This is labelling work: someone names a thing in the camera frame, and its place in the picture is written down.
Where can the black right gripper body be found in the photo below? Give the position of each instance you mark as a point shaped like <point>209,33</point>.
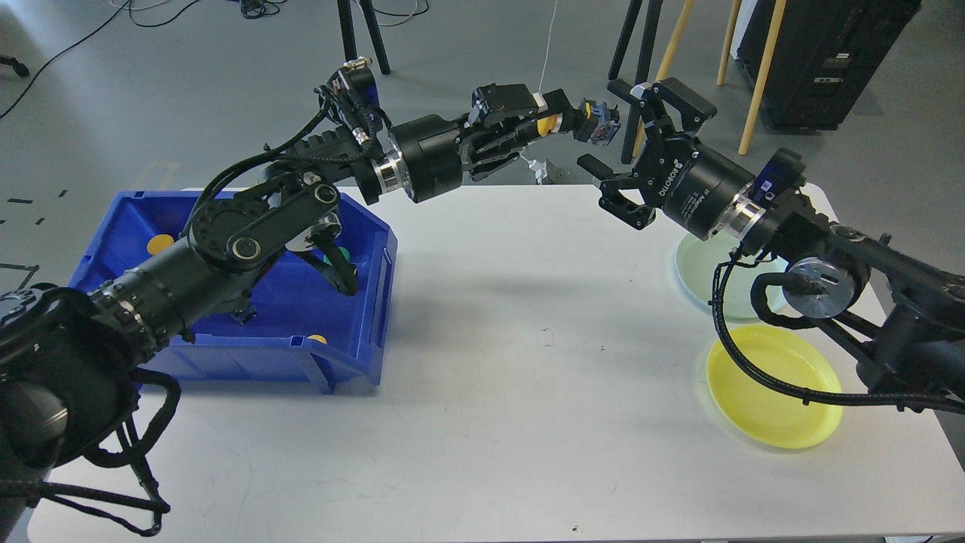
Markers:
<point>691,183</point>

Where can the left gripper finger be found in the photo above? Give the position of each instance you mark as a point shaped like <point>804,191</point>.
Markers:
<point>483,152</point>
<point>496,108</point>

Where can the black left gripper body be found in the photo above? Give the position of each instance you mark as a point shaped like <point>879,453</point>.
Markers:
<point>424,159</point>

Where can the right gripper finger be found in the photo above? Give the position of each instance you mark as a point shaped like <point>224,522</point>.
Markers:
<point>612,199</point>
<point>670,106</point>

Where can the yellow push button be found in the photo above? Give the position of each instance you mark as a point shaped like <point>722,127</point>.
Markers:
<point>159,243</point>
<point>596,123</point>

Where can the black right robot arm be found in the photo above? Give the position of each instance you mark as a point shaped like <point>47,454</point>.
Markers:
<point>900,318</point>

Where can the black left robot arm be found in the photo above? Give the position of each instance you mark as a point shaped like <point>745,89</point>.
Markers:
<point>80,411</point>

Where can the light green plate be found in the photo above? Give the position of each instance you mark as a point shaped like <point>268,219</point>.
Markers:
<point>695,262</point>

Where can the green push button right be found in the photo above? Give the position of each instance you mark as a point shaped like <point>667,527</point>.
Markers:
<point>338,266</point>

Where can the green push button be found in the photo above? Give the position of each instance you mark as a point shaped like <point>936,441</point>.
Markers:
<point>243,314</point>
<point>338,266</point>

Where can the yellow plate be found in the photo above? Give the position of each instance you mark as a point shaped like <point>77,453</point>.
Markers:
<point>764,415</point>

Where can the green push button left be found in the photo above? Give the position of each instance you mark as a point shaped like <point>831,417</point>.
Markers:
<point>243,314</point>

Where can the white power adapter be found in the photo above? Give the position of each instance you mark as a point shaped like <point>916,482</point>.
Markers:
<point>546,173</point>

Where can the black equipment case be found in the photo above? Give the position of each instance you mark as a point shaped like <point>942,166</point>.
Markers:
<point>825,55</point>

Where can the blue plastic bin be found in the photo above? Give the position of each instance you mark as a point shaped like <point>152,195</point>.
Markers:
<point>293,301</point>

